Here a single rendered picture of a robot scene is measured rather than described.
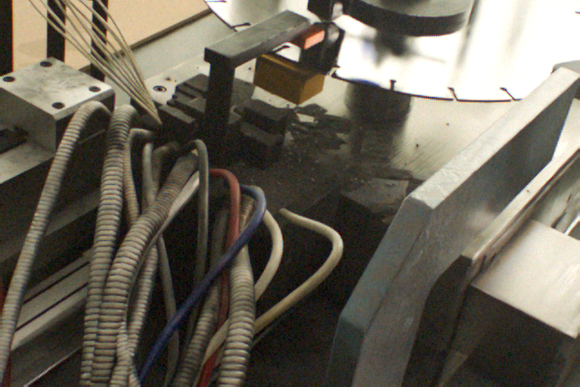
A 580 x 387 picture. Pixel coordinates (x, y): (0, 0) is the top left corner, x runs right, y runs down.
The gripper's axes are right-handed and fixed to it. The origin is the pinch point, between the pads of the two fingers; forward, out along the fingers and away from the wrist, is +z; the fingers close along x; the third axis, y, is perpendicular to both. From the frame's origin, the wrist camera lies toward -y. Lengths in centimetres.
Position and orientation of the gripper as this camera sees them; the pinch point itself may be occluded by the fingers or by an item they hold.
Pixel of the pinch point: (565, 169)
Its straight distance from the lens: 73.9
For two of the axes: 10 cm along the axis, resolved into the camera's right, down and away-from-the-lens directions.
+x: -2.4, -9.6, -1.6
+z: -6.7, 0.4, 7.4
